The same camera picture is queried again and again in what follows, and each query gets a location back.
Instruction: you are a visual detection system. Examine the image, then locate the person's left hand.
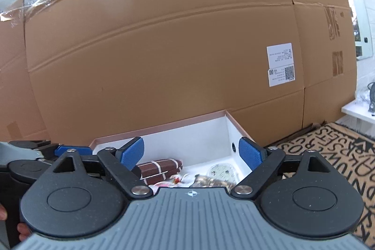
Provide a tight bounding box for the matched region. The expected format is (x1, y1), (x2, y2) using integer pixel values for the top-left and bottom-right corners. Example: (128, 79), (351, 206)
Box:
(0, 204), (30, 243)

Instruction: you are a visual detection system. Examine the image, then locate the brown striped roll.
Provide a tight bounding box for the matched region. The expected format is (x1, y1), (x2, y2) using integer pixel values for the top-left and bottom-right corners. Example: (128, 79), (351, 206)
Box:
(137, 159), (183, 185)

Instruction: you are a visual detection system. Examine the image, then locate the round white patterned disc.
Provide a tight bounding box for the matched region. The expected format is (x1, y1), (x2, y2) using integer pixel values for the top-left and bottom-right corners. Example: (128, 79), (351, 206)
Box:
(207, 163), (238, 183)

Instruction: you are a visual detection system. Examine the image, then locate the pink white storage box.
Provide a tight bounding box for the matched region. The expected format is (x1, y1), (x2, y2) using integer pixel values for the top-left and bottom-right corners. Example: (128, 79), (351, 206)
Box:
(90, 110), (251, 182)

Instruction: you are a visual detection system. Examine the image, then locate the letter patterned rug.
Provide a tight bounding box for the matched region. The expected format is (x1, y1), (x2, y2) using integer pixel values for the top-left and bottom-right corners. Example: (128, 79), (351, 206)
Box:
(272, 123), (375, 249)

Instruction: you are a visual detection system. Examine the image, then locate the white shipping label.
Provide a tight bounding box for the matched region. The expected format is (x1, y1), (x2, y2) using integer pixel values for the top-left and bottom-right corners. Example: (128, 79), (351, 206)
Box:
(266, 42), (296, 87)

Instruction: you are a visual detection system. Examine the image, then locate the white shelf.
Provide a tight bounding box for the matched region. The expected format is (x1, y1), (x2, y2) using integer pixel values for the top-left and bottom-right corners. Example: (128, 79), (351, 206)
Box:
(341, 100), (375, 124)

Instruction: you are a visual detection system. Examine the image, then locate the large cardboard wall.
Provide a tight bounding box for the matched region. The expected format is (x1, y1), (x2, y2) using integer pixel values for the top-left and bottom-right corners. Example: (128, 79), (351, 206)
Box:
(1, 0), (356, 145)

